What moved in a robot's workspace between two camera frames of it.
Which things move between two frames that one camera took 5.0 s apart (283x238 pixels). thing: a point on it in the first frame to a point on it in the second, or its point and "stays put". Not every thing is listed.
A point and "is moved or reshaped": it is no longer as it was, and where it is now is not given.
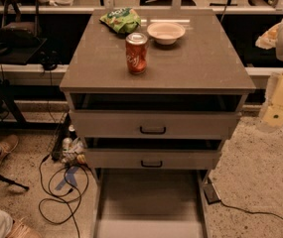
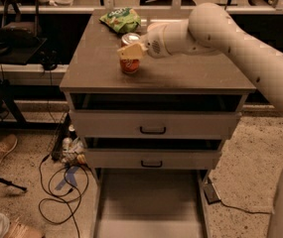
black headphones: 49,59 stays put
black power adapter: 211,193 stays put
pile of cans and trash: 73,148 stays put
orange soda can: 136,52 is moved or reshaped
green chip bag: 124,20 stays put
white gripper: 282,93 to 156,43
